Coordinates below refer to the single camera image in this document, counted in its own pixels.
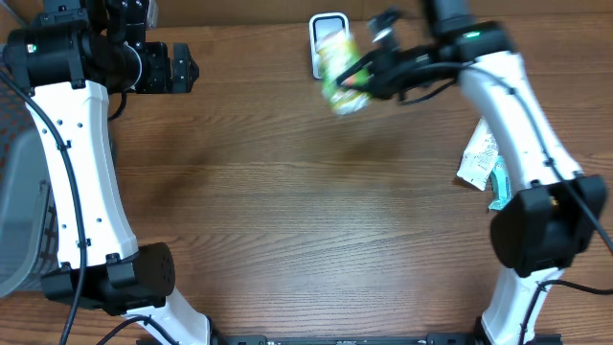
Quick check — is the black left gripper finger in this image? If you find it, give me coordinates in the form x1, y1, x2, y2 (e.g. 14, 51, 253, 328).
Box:
172, 42, 199, 73
172, 71, 199, 93

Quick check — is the green yellow sachet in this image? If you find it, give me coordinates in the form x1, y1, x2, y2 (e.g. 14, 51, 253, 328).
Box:
316, 31, 371, 116

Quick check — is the white tube gold cap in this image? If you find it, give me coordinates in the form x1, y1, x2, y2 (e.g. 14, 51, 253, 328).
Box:
456, 118, 499, 191

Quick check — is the teal wet wipes pack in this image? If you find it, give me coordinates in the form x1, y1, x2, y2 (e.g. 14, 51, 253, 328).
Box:
488, 155, 512, 211

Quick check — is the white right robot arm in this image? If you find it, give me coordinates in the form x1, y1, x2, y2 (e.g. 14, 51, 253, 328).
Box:
335, 0, 607, 344

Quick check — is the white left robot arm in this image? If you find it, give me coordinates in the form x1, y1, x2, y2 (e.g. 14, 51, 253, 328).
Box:
1, 0, 223, 345

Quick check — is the white barcode scanner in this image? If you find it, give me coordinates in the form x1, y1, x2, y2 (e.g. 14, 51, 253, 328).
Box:
308, 11, 350, 80

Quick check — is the brown cardboard backboard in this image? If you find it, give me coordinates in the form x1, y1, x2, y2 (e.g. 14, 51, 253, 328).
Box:
0, 0, 613, 29

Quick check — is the grey plastic mesh basket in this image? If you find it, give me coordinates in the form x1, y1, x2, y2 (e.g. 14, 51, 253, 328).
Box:
0, 80, 116, 301

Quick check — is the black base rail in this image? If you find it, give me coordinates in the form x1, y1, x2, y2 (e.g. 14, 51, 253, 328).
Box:
136, 333, 561, 345

